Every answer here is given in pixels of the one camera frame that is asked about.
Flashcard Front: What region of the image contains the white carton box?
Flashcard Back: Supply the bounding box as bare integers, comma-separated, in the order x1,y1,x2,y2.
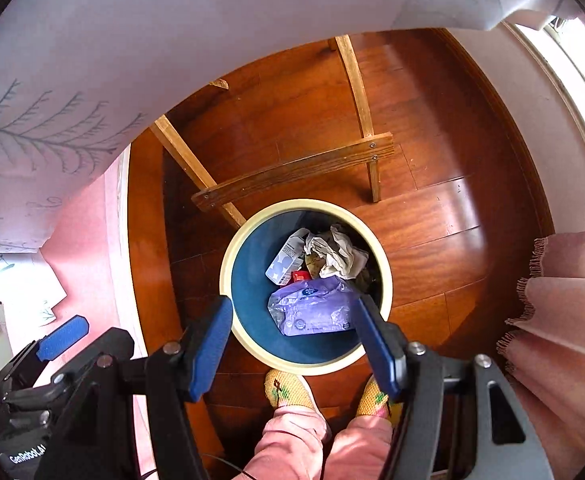
265,227,313,286

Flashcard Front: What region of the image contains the person's left leg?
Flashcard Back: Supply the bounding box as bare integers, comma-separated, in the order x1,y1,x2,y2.
252,404,332,480

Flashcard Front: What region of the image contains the white tissue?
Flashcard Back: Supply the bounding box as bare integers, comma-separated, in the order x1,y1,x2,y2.
303,225,369,280

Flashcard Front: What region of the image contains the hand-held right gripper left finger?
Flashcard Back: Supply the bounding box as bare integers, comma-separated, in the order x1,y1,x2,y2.
35,296,234,480

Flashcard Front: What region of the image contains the pink fringed cloth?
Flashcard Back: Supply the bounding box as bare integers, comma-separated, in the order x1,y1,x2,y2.
497,227,585,480

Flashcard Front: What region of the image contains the person's right leg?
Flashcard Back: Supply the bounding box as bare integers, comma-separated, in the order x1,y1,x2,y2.
323,412,394,480

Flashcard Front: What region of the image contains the pink blanket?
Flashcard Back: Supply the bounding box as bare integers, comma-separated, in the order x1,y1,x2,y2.
42,145,148,480

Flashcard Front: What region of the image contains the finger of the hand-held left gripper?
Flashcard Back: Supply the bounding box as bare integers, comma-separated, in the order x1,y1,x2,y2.
2,370,83,428
0,314,92,396

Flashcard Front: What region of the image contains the person's leg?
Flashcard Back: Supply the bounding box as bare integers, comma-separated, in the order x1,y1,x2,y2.
252,404,332,480
323,412,394,480

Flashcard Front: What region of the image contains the purple plastic bag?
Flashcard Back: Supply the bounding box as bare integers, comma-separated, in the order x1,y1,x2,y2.
267,276,368,337

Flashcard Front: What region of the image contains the blue bin with cream rim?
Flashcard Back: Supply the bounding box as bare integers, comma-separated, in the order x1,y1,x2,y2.
220,198,393,377

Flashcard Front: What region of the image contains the person's left yellow slipper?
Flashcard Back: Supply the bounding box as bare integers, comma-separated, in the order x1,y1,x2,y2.
264,368,318,411

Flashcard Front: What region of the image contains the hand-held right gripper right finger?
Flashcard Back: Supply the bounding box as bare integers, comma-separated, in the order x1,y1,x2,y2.
355,294,556,480

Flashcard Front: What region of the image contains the tree print tablecloth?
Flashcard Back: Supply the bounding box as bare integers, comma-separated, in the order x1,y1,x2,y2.
0,0,581,331

